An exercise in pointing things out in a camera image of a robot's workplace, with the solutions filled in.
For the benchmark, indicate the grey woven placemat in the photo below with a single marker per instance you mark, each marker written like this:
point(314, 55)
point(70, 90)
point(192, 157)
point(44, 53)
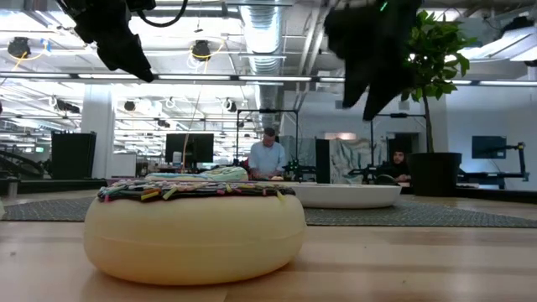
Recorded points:
point(398, 216)

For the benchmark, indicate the narrow black cabinet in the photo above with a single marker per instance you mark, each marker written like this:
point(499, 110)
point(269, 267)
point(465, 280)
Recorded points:
point(322, 161)

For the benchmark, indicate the black round ceiling device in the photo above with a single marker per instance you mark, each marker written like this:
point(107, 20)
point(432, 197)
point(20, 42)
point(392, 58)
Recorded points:
point(19, 47)
point(201, 50)

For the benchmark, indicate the white pillar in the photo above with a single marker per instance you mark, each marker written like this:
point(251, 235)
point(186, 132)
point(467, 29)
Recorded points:
point(98, 138)

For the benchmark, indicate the pale draped tarp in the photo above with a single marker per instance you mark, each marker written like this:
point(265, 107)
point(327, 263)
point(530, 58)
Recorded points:
point(356, 161)

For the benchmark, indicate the black background station frame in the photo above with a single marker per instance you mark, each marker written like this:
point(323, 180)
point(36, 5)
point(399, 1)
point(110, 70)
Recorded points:
point(398, 115)
point(268, 111)

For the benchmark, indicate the silver spiral ceiling duct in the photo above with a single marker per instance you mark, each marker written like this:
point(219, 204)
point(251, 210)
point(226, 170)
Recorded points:
point(262, 33)

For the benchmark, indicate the dark wall screen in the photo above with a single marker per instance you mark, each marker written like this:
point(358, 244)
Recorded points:
point(488, 147)

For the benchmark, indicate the white background cabinet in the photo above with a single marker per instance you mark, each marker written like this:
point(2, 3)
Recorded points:
point(123, 164)

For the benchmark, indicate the white plate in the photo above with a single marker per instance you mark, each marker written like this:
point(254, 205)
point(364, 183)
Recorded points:
point(348, 197)

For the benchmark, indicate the cream sprinkled doughnut toy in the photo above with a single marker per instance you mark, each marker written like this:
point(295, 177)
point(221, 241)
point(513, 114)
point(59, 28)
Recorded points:
point(193, 243)

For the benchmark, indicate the long ceiling light strip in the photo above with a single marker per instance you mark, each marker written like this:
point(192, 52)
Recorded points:
point(251, 78)

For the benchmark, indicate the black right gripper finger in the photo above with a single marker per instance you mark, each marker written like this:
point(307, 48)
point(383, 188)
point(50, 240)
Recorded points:
point(390, 84)
point(358, 79)

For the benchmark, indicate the black computer monitor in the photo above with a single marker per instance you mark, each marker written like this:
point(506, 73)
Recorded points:
point(197, 147)

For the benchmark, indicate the person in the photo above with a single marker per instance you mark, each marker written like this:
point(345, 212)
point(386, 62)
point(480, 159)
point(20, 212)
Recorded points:
point(398, 161)
point(267, 159)

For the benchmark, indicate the black background robot arm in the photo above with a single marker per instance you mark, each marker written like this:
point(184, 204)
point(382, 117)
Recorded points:
point(302, 171)
point(369, 173)

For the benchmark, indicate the green plant in black pot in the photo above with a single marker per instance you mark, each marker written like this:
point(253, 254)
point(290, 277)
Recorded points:
point(434, 172)

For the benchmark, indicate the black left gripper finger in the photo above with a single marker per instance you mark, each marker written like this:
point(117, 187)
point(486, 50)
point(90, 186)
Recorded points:
point(119, 63)
point(134, 48)

